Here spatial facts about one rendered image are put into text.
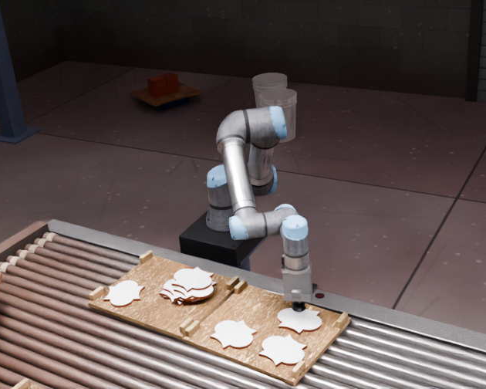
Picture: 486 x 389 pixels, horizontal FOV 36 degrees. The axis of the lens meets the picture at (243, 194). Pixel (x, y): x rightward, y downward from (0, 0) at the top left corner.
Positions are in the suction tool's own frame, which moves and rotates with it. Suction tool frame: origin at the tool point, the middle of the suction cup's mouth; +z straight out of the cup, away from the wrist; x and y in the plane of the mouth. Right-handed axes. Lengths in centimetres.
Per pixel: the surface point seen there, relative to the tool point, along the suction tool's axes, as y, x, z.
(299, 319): 0.1, -0.4, 4.1
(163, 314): -45.1, 1.2, 5.1
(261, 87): -70, 403, 65
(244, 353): -15.3, -17.3, 5.1
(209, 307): -30.6, 5.8, 5.1
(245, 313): -17.9, 3.0, 5.1
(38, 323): -88, -3, 7
